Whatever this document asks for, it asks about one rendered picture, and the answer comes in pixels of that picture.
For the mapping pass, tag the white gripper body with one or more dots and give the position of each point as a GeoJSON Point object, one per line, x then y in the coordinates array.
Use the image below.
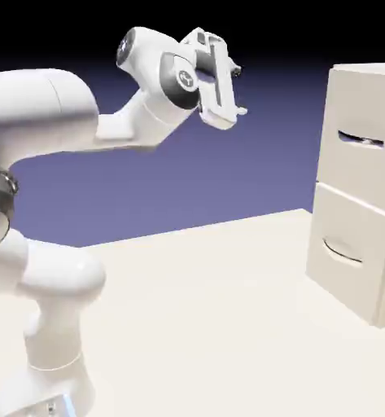
{"type": "Point", "coordinates": [226, 91]}

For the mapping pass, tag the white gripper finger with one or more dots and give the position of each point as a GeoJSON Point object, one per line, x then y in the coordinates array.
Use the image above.
{"type": "Point", "coordinates": [241, 111]}
{"type": "Point", "coordinates": [236, 69]}

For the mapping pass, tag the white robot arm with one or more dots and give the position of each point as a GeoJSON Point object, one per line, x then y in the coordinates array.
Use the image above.
{"type": "Point", "coordinates": [39, 107]}

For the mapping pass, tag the cream drawer front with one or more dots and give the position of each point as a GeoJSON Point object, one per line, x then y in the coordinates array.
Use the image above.
{"type": "Point", "coordinates": [355, 107]}
{"type": "Point", "coordinates": [342, 228]}

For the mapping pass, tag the cream painted cabinet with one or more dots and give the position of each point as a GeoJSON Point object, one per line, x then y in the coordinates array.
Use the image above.
{"type": "Point", "coordinates": [358, 202]}

